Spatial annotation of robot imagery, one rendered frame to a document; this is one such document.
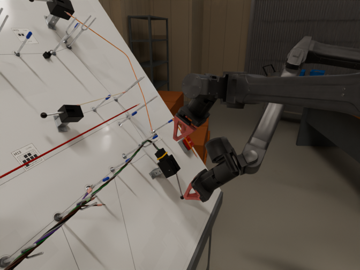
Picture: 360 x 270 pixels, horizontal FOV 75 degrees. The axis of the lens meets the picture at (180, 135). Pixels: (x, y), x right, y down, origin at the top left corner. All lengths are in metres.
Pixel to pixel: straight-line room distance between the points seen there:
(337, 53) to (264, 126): 0.36
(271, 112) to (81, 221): 0.59
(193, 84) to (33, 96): 0.40
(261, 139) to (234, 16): 6.11
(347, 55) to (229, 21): 5.88
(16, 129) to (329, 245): 2.22
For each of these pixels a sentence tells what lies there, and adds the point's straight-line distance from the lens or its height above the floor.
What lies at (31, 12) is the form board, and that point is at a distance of 0.89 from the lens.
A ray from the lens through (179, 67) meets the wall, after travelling 5.74.
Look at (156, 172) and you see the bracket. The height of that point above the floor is 1.12.
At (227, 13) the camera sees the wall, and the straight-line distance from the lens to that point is 6.76.
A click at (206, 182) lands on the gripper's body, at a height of 1.14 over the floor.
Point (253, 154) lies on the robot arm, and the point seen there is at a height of 1.24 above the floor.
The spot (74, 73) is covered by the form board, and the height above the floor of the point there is 1.43.
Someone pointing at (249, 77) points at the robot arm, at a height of 1.45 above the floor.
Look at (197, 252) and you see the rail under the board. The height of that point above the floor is 0.86.
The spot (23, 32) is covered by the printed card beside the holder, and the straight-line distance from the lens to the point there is 0.82.
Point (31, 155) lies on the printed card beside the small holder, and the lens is 0.62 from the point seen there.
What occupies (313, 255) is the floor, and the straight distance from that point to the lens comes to 2.24.
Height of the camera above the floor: 1.54
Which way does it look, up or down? 23 degrees down
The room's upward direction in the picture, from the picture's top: straight up
